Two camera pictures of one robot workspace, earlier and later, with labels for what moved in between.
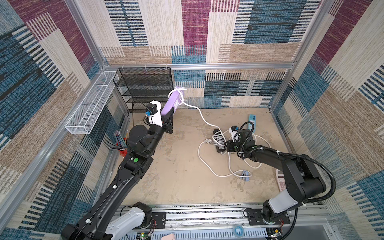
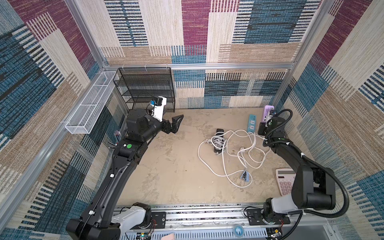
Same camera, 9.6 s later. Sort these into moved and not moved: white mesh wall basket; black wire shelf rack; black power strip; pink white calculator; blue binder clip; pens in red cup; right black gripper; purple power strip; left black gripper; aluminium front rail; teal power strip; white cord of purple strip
Moved: left black gripper; white cord of purple strip; right black gripper; purple power strip
Not moved: teal power strip; blue binder clip; black wire shelf rack; black power strip; pens in red cup; pink white calculator; white mesh wall basket; aluminium front rail
